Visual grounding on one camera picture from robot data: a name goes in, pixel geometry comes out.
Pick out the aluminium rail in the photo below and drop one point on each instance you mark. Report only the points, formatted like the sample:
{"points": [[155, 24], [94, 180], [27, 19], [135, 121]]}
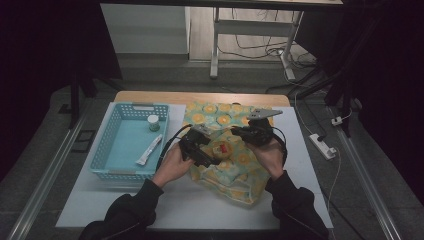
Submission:
{"points": [[46, 180], [366, 180]]}

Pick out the white tube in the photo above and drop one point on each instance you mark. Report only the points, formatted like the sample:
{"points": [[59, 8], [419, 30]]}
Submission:
{"points": [[149, 150]]}

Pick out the orange print cloth bag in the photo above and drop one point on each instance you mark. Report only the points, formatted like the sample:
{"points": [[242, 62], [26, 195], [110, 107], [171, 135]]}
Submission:
{"points": [[233, 176]]}

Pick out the person's left hand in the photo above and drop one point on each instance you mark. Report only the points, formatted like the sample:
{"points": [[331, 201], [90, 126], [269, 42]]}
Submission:
{"points": [[173, 166]]}

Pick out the small white-lidded jar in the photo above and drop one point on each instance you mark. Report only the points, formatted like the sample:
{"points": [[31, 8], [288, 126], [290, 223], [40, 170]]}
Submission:
{"points": [[153, 122]]}

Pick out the black metal stand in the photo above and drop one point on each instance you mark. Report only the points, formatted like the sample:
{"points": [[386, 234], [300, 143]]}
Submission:
{"points": [[346, 100], [75, 96]]}

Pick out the white plug adapter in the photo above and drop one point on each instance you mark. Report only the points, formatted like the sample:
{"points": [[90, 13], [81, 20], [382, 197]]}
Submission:
{"points": [[337, 121]]}

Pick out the person's right hand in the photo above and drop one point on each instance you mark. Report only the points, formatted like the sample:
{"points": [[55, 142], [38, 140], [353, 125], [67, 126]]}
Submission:
{"points": [[271, 158]]}

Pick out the white power strip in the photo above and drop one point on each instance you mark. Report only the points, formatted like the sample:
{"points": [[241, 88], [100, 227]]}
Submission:
{"points": [[322, 146]]}

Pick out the white panel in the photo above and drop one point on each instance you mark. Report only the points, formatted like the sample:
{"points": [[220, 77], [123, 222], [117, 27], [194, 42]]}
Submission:
{"points": [[143, 30]]}

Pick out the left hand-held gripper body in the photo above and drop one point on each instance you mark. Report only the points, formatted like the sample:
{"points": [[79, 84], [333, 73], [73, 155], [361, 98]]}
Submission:
{"points": [[191, 143]]}

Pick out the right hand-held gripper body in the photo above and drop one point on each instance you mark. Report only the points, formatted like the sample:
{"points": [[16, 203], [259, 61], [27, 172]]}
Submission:
{"points": [[261, 131]]}

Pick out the white-legged desk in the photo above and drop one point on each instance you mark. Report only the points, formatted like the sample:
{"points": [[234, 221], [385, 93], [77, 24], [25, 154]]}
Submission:
{"points": [[253, 27]]}

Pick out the blue plastic basket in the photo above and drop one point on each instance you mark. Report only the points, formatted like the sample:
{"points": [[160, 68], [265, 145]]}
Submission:
{"points": [[116, 160]]}

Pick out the white table mat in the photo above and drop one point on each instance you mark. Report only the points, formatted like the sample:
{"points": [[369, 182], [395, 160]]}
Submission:
{"points": [[300, 173]]}

